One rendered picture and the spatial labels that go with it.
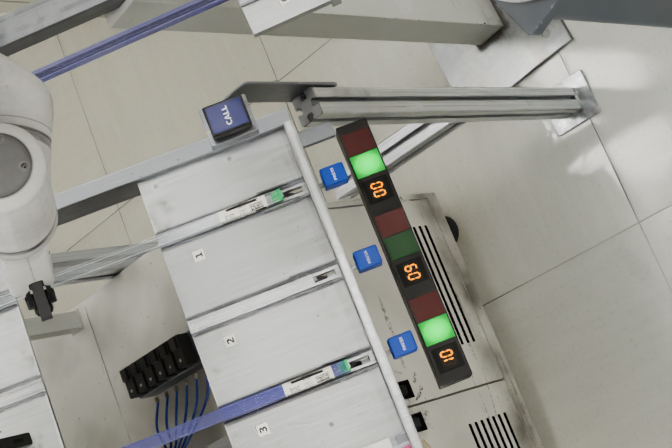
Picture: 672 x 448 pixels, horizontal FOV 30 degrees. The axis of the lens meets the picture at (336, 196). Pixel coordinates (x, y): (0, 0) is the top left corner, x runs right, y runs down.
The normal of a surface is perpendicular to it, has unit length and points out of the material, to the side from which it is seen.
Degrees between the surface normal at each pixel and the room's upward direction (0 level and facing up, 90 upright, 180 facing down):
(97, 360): 0
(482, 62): 0
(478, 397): 90
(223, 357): 45
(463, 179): 0
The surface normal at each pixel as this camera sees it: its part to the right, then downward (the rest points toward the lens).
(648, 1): 0.56, 0.69
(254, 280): -0.02, -0.26
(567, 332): -0.67, 0.06
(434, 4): 0.62, -0.51
